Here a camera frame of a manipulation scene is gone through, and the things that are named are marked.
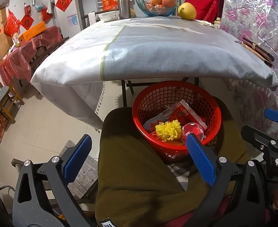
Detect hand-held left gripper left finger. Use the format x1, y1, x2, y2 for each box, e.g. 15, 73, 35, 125
12, 134, 94, 227

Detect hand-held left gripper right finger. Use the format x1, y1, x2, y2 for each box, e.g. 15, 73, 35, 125
186, 134, 267, 227

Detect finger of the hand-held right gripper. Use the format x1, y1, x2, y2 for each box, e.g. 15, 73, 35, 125
264, 108, 278, 127
241, 125, 278, 156

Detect clear pink ball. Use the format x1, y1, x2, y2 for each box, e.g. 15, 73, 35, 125
180, 122, 205, 145

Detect yellow paper flower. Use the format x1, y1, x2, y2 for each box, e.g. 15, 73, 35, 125
155, 120, 182, 142

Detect red snack packet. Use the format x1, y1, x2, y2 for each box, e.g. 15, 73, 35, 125
169, 99, 208, 130

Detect white plastic wrapper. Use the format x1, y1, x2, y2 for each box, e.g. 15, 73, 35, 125
144, 106, 175, 130

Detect red plastic mesh basket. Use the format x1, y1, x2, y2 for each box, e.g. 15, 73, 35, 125
132, 81, 222, 163

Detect wooden stool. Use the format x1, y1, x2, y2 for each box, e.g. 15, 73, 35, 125
11, 139, 99, 204

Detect pink garment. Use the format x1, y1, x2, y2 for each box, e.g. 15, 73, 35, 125
189, 196, 272, 227

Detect olive trousers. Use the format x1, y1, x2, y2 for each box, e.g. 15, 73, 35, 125
95, 97, 248, 227

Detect dark wooden sticks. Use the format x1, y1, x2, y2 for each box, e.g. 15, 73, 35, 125
242, 41, 273, 67

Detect wooden chair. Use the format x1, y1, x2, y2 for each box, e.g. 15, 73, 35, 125
0, 67, 25, 123

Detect floral plastic sheet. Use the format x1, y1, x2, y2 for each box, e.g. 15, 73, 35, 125
218, 0, 278, 133

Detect red plastic table cover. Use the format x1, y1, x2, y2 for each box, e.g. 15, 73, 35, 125
0, 26, 64, 86

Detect white tablecloth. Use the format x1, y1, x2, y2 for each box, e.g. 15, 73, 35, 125
30, 16, 278, 133

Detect pale paper packets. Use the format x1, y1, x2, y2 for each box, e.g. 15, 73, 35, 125
196, 19, 221, 29

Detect orange cardboard box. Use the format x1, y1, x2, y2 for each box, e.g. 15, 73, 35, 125
18, 21, 46, 43

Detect red cushion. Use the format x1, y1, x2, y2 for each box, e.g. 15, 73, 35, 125
184, 0, 218, 22

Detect white refrigerator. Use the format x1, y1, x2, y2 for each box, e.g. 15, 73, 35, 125
53, 0, 83, 32

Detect small fridge calendar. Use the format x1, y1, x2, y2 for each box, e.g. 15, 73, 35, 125
67, 14, 78, 27

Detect yellow pomelo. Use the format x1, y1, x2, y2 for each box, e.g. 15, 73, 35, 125
177, 2, 197, 20

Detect white ceramic bowl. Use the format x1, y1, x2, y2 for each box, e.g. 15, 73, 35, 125
98, 11, 120, 22

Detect small red diamond poster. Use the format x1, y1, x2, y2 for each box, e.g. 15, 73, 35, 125
19, 14, 34, 30

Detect red hanging paper bag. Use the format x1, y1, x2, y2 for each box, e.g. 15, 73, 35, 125
42, 7, 54, 22

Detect red plastic bag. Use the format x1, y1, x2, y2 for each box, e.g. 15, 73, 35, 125
4, 9, 20, 37

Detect red diamond fridge poster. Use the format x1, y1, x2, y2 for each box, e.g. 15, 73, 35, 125
55, 0, 73, 12

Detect glass fruit bowl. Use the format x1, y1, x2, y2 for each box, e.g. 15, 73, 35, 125
134, 0, 179, 17

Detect pale blue plastic bag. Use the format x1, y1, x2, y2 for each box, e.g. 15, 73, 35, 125
34, 0, 46, 12

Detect red gift box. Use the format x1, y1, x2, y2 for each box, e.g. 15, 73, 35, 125
101, 0, 119, 11

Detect steel thermos bottle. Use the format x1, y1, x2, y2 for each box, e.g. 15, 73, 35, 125
118, 0, 131, 19

